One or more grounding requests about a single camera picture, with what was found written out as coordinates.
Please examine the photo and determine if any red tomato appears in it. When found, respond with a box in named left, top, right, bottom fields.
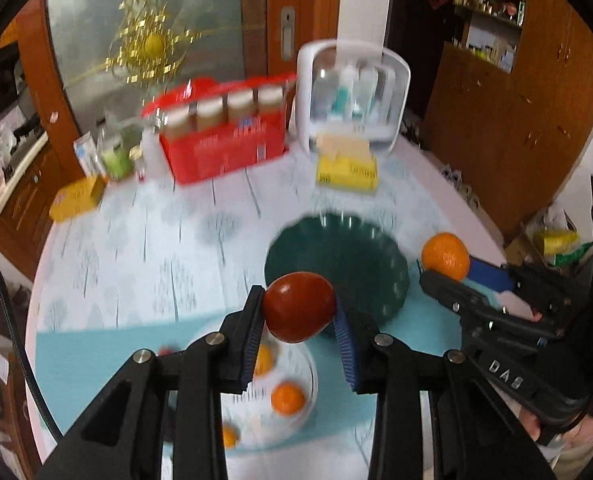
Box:
left=262, top=272, right=337, bottom=344

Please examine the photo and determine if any small orange kumquat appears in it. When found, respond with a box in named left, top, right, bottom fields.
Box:
left=270, top=382, right=307, bottom=417
left=254, top=344, right=275, bottom=377

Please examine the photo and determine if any person's right hand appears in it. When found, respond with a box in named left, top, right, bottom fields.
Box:
left=518, top=406, right=593, bottom=458

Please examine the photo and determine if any dark green scalloped plate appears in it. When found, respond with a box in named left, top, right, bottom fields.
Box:
left=264, top=212, right=411, bottom=328

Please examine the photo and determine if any round white printed placemat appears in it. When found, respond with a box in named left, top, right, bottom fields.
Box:
left=220, top=330, right=318, bottom=451

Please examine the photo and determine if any small orange kumquat on placemat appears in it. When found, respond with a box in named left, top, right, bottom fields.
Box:
left=254, top=344, right=275, bottom=377

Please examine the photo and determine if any yellow tissue pack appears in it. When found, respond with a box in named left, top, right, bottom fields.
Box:
left=316, top=133, right=379, bottom=193

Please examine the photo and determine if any tree-patterned tablecloth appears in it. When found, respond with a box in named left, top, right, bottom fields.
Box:
left=26, top=140, right=505, bottom=479

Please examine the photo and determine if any brown wooden cabinet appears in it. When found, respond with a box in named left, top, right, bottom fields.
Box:
left=421, top=0, right=593, bottom=240

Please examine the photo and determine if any white cosmetics storage box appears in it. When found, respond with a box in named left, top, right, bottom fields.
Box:
left=294, top=39, right=411, bottom=155

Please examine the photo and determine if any yellow flat box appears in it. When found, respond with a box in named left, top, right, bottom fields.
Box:
left=49, top=176, right=106, bottom=223

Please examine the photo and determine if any green labelled glass bottle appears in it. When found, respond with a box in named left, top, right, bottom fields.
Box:
left=97, top=118, right=133, bottom=182

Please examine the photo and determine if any red paper cup package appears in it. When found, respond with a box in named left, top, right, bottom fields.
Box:
left=140, top=73, right=297, bottom=184

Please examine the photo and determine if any black cable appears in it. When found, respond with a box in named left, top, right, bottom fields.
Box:
left=0, top=242, right=66, bottom=443

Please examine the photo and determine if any gold wall ornament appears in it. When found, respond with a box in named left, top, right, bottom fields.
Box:
left=65, top=0, right=203, bottom=91

